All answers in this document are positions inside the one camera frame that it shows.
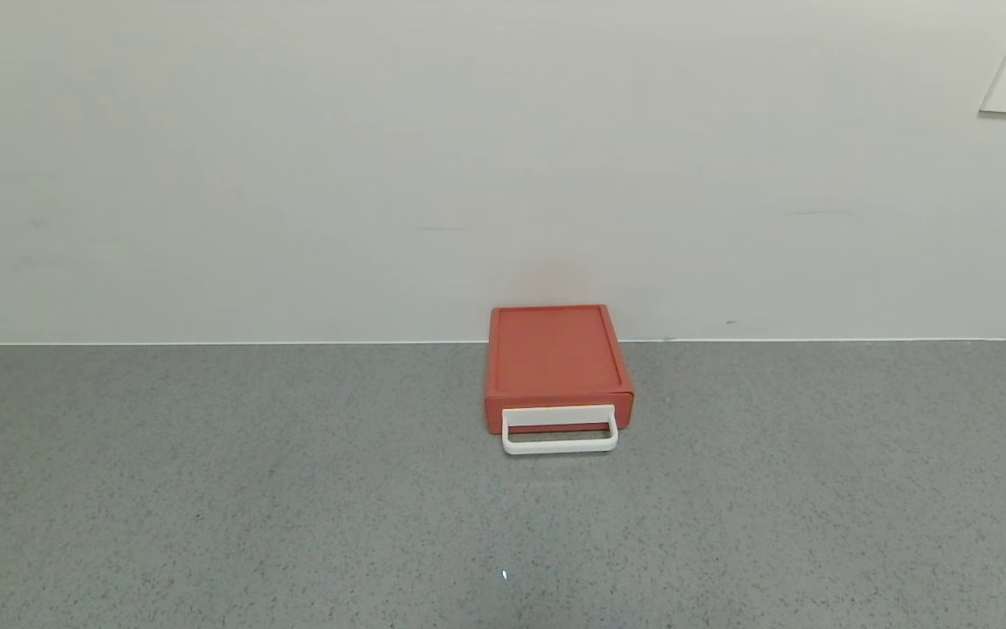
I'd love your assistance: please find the red drawer with white handle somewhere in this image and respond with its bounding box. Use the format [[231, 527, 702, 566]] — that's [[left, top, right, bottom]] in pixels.
[[501, 404, 619, 456]]

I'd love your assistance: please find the red drawer cabinet housing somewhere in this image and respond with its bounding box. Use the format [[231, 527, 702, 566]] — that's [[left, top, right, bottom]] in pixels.
[[485, 305, 635, 435]]

